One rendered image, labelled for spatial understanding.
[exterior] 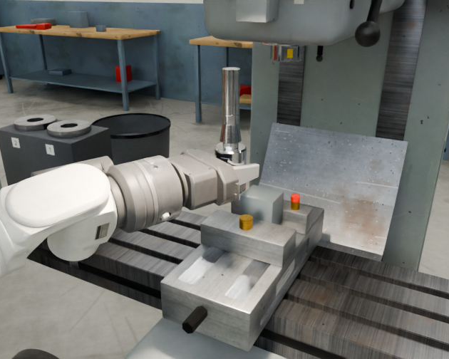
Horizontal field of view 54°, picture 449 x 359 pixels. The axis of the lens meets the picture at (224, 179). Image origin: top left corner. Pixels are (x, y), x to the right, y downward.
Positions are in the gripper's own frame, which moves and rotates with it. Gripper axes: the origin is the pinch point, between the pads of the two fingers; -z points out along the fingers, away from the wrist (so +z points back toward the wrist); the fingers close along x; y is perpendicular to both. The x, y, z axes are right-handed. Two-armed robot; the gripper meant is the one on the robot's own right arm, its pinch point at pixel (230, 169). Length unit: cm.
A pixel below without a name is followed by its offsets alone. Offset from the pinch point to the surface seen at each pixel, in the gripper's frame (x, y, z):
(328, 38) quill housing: -10.7, -19.1, -6.6
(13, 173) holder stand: 54, 14, 20
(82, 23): 552, 18, -180
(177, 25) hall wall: 449, 19, -262
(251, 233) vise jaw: -1.6, 11.4, -3.3
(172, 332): 5.2, 30.5, 8.3
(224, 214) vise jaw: 6.1, 11.4, -3.5
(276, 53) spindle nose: -0.1, -16.1, -8.2
